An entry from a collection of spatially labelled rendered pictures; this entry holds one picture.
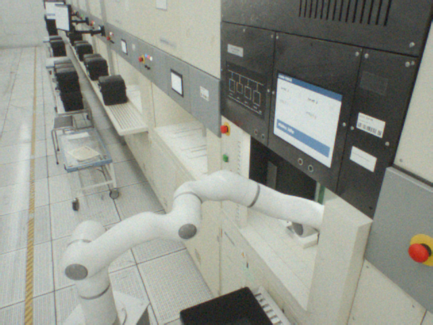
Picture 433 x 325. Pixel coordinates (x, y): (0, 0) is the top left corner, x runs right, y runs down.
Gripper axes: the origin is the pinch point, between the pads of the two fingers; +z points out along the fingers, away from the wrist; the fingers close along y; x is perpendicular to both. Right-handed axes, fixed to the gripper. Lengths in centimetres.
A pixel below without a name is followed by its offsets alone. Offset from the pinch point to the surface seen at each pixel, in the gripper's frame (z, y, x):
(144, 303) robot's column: -83, -29, -43
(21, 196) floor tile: -154, -283, -119
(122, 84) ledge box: -32, -288, -18
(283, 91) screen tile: -31, -15, 44
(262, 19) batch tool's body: -31, -30, 64
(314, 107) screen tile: -31, 0, 43
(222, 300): -58, -5, -28
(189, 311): -71, -5, -27
